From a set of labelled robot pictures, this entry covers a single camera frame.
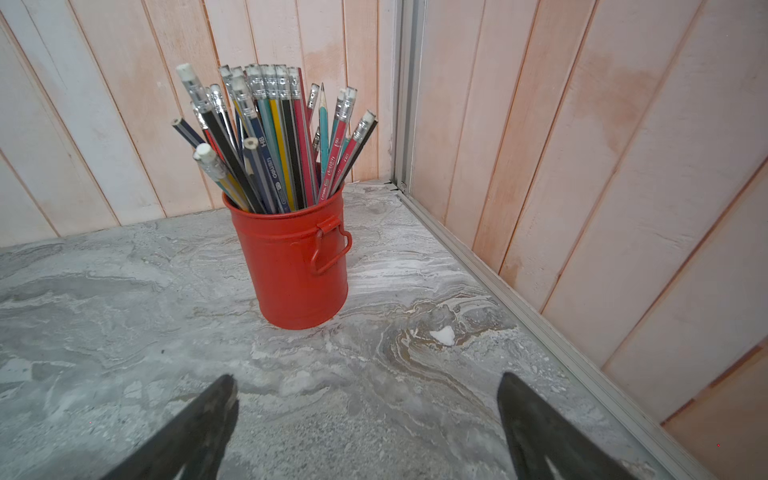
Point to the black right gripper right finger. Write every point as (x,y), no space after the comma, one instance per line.
(542,442)

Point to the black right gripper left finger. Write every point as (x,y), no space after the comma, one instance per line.
(193,444)

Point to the red metal pencil bucket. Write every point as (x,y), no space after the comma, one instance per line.
(296,261)

